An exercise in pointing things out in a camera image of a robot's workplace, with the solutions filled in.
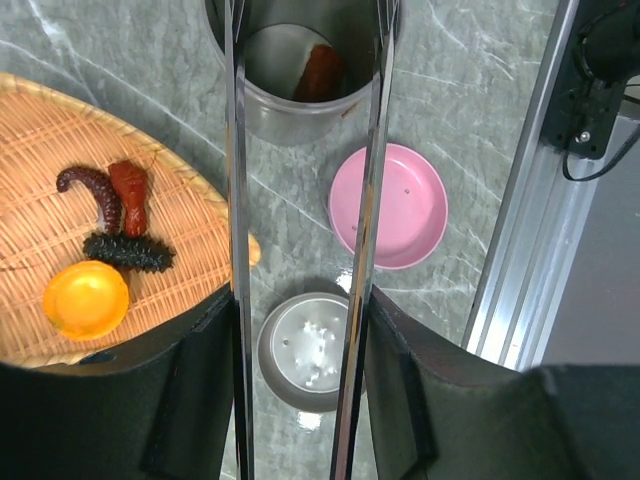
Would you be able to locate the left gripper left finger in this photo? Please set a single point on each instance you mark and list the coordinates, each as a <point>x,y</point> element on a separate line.
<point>155,407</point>

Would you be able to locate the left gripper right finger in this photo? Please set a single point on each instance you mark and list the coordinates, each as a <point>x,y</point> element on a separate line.
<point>440,412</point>

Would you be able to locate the metal tongs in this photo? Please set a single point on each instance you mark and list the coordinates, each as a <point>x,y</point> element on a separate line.
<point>235,28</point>

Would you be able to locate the orange egg yolk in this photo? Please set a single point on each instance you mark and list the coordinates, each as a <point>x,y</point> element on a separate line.
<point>86,301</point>

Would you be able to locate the black sea cucumber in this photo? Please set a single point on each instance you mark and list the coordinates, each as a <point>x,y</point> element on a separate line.
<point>142,253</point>

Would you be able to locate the pink round lid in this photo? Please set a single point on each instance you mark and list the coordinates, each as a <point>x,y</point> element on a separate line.
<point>413,210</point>

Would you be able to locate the dark octopus tentacle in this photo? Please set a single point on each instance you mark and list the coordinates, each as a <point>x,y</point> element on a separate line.
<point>102,190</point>

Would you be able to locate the red chicken drumstick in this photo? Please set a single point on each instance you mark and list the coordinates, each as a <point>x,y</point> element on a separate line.
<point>131,184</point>

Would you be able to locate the brown sausage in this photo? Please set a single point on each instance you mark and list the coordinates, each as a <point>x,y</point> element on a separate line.
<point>323,76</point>

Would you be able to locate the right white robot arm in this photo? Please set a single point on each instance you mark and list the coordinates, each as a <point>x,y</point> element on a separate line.
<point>609,46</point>

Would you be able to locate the grey round lid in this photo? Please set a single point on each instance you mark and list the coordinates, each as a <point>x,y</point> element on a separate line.
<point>300,349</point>

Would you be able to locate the woven bamboo tray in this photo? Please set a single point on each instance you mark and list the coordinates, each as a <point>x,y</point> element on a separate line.
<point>44,131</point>

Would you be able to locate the tall grey container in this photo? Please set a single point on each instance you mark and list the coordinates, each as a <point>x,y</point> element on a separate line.
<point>279,36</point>

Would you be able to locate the aluminium mounting rail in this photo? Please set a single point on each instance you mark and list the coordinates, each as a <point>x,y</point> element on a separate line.
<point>561,280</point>

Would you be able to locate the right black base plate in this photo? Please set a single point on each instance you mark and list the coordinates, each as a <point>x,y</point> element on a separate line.
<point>581,115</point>

